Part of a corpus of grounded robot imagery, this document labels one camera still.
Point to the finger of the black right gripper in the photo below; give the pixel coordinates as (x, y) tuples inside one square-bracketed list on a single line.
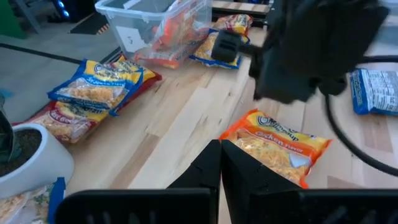
[(225, 46)]

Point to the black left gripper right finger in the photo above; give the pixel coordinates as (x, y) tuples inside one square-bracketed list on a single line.
[(248, 186)]

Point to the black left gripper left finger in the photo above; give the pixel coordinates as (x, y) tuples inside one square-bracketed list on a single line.
[(199, 174)]

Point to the blue Maruchan noodle pack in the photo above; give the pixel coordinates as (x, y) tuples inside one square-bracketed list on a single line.
[(96, 90), (376, 90), (18, 205), (203, 51)]

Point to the red Maruchan noodle pack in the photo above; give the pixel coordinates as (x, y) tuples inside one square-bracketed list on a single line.
[(68, 124), (236, 23), (149, 76)]

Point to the orange Maruchan noodle pack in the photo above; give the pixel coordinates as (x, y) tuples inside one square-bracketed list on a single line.
[(174, 57), (169, 32), (273, 146)]

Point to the clear plastic bin with label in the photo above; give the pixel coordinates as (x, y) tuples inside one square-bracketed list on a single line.
[(133, 40)]

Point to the black mat with hazard stripes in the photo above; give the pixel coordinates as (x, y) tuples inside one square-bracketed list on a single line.
[(90, 25)]

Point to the dark computer with blue lights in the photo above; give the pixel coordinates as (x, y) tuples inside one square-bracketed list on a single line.
[(77, 9)]

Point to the green plant in white pot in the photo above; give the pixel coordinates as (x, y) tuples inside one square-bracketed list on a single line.
[(43, 161)]

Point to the green panel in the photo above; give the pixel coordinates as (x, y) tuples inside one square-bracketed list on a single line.
[(9, 18)]

